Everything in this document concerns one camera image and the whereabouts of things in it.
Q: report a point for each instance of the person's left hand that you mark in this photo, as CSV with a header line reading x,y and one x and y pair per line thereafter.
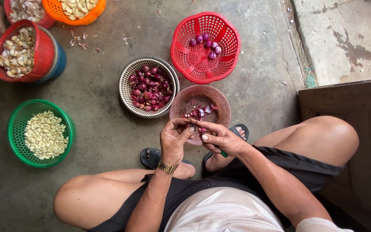
x,y
172,143

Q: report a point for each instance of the person's right hand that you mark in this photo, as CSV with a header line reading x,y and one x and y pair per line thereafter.
x,y
225,140

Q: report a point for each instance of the half peeled shallot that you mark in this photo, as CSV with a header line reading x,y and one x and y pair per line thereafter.
x,y
192,121

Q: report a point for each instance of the person's right dark sandal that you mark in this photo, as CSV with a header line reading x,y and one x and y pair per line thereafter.
x,y
237,129

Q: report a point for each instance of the person's dark sandal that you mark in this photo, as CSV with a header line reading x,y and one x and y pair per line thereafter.
x,y
151,158
237,129

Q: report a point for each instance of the gold wristwatch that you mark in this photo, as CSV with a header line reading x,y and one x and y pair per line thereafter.
x,y
167,167

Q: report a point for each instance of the person's left dark sandal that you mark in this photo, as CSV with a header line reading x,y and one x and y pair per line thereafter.
x,y
151,158

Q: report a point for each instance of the heap of shallot peels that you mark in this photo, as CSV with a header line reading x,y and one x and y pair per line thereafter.
x,y
200,112

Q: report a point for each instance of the black shorts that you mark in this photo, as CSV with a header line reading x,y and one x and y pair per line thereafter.
x,y
224,180

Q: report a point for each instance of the pink translucent plastic bowl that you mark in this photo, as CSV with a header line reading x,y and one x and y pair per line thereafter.
x,y
185,96

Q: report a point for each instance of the heap of unpeeled shallots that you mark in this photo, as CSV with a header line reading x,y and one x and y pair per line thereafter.
x,y
150,88

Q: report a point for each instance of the white shirt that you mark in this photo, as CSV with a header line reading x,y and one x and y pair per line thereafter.
x,y
221,212

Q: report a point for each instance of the beige round basket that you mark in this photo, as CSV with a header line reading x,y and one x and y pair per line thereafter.
x,y
125,85

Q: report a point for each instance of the red flower shaped basket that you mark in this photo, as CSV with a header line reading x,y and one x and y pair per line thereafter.
x,y
201,64

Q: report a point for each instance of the person's left leg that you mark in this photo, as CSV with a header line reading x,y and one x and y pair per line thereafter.
x,y
95,196

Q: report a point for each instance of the person's leg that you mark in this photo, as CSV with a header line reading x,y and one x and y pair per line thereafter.
x,y
95,196
320,138

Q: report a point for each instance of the person's right leg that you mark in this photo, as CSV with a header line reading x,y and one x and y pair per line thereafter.
x,y
320,138

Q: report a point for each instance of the pile of peeled shallots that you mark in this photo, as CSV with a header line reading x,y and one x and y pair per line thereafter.
x,y
206,43

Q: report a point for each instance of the heap of peeled garlic cloves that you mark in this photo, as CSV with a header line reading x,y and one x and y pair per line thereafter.
x,y
45,135

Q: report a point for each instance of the brown wooden door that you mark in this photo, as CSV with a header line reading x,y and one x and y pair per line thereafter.
x,y
359,145

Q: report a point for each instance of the blue bucket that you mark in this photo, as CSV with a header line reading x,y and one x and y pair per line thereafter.
x,y
60,61

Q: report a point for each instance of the scattered garlic skin scraps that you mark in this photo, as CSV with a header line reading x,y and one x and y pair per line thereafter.
x,y
76,40

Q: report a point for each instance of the red round basket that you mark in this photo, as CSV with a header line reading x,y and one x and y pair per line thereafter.
x,y
43,54

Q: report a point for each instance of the green round basket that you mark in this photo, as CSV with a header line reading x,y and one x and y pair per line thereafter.
x,y
16,129

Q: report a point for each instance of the heap of large garlic cloves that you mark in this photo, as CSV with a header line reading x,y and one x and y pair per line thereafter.
x,y
77,8

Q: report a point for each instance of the red plastic bowl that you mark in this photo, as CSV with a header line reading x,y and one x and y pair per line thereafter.
x,y
48,22

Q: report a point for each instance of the orange basket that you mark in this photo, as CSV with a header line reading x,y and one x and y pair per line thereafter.
x,y
55,9

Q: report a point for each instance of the heap of unpeeled garlic cloves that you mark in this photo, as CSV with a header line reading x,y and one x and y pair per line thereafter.
x,y
16,53

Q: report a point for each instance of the heap of garlic skins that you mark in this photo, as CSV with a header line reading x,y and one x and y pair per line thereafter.
x,y
27,9

